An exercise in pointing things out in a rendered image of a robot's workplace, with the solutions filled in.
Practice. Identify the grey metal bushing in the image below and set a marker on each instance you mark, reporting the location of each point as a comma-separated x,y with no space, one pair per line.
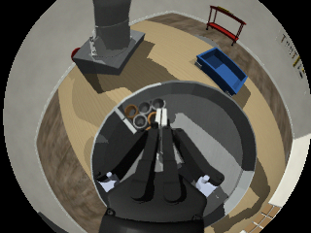
158,100
143,104
135,121

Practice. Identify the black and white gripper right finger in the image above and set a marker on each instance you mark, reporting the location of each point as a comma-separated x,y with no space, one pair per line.
207,178

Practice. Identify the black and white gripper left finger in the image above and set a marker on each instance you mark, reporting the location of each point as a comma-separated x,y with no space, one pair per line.
111,173

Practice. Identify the blue shallow tray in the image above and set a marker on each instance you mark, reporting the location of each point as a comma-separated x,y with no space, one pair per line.
222,70

